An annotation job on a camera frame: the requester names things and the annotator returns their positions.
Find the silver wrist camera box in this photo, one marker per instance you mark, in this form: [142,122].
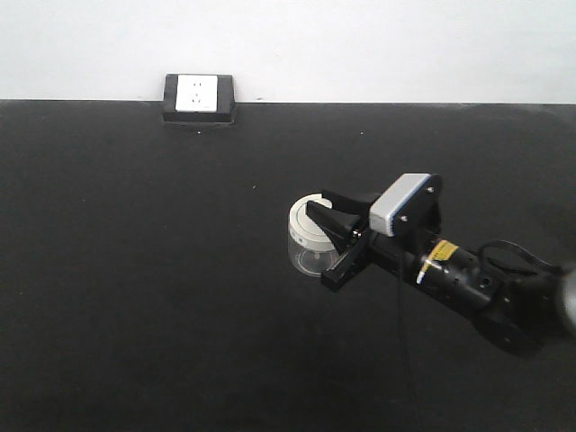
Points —
[382,212]

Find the glass jar with white lid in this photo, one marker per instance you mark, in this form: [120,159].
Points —
[309,248]

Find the black white power socket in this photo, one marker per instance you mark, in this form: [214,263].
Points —
[195,99]

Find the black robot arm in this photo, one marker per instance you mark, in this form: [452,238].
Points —
[515,300]

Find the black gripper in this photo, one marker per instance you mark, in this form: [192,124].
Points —
[359,246]

